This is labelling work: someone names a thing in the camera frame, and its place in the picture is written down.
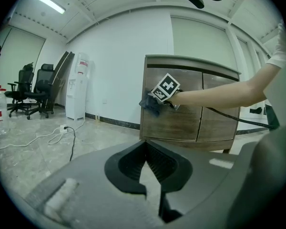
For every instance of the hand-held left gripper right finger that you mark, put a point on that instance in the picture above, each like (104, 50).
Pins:
(205, 182)

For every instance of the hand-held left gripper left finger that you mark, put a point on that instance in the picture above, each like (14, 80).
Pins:
(90, 194)

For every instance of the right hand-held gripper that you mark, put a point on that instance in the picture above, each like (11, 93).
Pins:
(166, 87)

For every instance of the blue wiping cloth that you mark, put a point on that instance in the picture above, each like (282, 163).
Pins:
(151, 105)

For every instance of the brown wooden cabinet door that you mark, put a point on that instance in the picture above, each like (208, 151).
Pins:
(176, 125)
(219, 125)

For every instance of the person's right forearm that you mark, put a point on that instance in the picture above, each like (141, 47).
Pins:
(228, 95)

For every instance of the dark wooden vanity cabinet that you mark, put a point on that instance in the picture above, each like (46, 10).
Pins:
(157, 62)

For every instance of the white roller blind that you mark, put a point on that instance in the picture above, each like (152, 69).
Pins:
(200, 42)
(19, 54)

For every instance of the clear water jug red label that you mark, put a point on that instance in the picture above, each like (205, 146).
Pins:
(83, 62)

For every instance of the black handheld item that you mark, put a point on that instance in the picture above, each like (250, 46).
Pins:
(255, 110)

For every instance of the white water dispenser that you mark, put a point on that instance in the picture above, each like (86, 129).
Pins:
(75, 99)

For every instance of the dark wooden boards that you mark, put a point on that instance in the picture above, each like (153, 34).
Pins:
(59, 80)

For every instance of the black office chair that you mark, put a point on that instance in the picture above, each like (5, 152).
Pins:
(21, 89)
(43, 89)

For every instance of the ceiling tube light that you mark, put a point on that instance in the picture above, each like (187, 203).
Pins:
(47, 1)

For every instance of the white wall socket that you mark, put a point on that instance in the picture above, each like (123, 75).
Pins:
(105, 101)

